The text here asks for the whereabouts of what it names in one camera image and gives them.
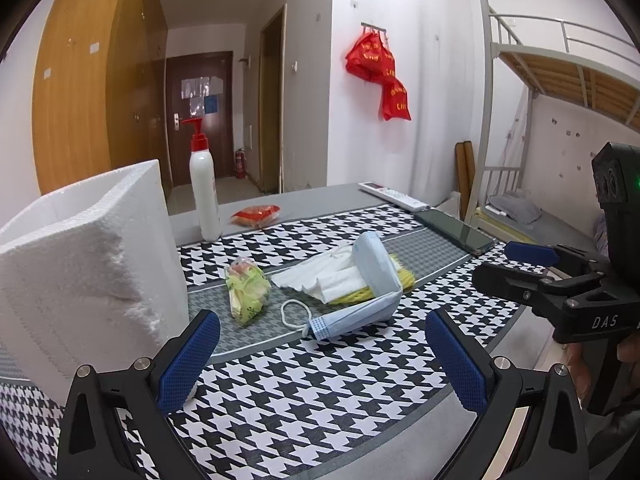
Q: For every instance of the white tissue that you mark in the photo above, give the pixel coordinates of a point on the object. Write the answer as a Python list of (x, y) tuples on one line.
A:
[(310, 275)]

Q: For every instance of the blue door notice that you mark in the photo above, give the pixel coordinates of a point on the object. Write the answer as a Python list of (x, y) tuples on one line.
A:
[(211, 104)]

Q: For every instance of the white foam box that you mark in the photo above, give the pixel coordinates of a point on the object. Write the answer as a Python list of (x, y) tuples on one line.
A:
[(75, 285)]

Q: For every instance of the yellow foam net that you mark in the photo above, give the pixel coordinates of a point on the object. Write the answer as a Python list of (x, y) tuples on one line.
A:
[(405, 275)]

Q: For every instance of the wooden side door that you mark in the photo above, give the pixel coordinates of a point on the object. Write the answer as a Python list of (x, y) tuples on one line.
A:
[(272, 110)]

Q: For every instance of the person's right forearm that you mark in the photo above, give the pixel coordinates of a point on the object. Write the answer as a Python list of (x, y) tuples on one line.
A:
[(620, 440)]

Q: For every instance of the blue face mask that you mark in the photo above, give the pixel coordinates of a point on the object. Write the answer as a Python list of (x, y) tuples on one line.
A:
[(372, 265)]

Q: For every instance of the white hanging cloth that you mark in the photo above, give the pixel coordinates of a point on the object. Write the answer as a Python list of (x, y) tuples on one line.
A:
[(517, 140)]

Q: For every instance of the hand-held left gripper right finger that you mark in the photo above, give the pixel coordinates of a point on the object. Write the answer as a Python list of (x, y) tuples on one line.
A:
[(455, 365)]

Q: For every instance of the green yellow plastic packet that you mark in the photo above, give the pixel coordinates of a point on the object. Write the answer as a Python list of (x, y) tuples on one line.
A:
[(247, 290)]

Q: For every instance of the metal wall hook rack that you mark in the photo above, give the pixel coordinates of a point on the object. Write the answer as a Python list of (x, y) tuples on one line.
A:
[(374, 26)]

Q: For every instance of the white plastic bag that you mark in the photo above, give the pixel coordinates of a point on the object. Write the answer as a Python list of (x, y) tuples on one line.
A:
[(448, 206)]

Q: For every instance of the black smartphone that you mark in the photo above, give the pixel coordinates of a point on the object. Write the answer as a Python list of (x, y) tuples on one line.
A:
[(455, 230)]

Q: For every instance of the houndstooth tablecloth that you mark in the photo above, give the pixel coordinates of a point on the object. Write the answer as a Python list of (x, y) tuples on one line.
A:
[(310, 400)]

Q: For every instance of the dark brown door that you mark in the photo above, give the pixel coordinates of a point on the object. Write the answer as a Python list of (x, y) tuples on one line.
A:
[(225, 140)]

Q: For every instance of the red fire extinguisher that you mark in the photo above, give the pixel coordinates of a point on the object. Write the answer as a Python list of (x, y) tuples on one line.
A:
[(240, 165)]

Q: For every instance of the grey pillow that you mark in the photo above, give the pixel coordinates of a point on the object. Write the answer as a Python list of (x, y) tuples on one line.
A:
[(515, 208)]

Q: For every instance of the white remote control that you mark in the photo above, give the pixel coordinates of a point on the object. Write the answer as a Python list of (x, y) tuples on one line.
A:
[(395, 195)]

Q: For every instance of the white metal bunk bed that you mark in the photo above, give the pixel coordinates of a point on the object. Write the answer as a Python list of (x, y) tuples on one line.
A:
[(550, 70)]

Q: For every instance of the person's right hand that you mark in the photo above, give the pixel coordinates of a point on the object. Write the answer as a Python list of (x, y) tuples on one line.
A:
[(580, 375)]

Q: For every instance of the leaning wooden planks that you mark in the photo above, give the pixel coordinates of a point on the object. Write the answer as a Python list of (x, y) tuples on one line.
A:
[(465, 180)]

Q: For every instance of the red plastic bag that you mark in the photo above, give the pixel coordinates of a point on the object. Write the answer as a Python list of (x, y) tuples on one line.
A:
[(397, 102), (367, 55)]

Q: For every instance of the wooden wardrobe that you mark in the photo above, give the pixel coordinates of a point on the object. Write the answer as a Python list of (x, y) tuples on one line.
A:
[(75, 85)]

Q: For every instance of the white pump bottle red cap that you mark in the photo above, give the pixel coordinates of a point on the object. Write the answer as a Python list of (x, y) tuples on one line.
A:
[(205, 195)]

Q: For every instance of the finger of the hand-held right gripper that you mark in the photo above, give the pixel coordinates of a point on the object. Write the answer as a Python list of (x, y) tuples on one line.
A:
[(530, 252), (505, 280)]

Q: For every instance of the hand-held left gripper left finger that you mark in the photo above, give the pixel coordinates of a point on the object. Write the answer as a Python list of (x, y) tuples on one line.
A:
[(187, 360)]

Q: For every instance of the red snack packet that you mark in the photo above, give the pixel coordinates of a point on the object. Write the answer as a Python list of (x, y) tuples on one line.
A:
[(255, 214)]

